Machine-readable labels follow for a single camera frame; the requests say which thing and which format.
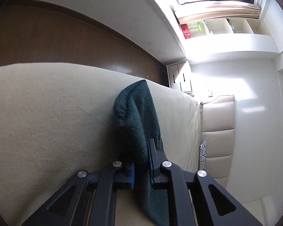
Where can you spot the white bedside cabinet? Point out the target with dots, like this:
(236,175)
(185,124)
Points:
(179,76)

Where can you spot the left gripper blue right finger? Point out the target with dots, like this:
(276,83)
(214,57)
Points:
(155,159)

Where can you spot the red box on shelf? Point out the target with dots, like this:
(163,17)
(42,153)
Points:
(186,31)

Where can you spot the dark teal knit sweater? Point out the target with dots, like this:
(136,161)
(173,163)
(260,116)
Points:
(136,123)

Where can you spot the white wall shelf unit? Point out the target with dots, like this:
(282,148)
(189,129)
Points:
(229,26)

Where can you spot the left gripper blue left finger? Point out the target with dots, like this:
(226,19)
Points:
(124,178)

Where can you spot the beige bed with sheet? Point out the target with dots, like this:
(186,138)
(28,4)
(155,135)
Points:
(58,118)

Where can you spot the zebra print pillow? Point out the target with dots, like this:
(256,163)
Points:
(202,156)

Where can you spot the green item on shelf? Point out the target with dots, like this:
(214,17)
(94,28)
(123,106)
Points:
(200,26)

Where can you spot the beige padded headboard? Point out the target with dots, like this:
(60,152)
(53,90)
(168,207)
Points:
(219,133)

